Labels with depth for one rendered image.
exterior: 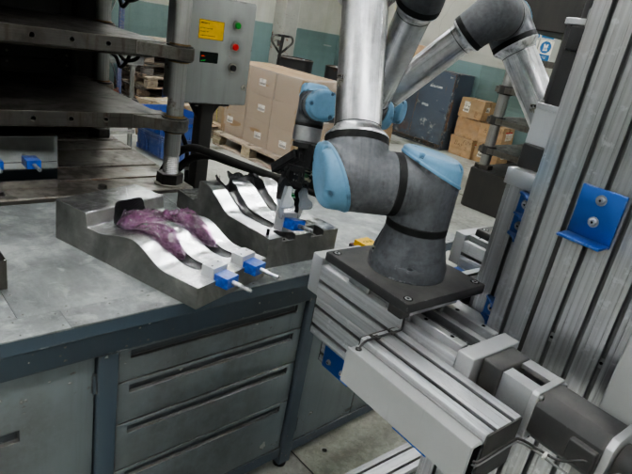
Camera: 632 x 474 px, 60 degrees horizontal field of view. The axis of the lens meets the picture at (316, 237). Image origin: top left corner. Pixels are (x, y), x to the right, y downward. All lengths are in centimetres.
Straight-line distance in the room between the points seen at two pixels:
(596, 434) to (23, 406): 109
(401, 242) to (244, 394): 87
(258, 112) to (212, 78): 356
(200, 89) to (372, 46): 132
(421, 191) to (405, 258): 13
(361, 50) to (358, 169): 22
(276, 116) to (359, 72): 461
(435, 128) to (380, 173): 758
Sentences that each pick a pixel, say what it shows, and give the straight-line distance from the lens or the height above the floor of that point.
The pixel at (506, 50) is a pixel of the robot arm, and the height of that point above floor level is 146.
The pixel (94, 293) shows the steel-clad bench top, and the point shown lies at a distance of 132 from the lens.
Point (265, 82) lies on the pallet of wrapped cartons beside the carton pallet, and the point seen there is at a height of 81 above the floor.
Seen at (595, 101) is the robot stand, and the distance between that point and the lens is 100.
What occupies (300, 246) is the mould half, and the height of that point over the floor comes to 85.
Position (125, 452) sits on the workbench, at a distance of 158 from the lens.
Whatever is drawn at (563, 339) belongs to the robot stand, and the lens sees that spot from 106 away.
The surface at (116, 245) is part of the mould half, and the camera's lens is 141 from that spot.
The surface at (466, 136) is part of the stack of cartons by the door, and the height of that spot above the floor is 30.
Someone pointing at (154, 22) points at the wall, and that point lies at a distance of 865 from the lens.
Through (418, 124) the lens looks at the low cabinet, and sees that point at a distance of 868.
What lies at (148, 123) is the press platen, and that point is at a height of 101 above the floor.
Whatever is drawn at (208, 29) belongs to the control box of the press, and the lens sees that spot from 223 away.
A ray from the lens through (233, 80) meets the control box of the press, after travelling 232.
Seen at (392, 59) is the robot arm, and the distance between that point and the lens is 125.
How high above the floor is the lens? 144
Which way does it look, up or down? 21 degrees down
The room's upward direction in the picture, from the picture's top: 11 degrees clockwise
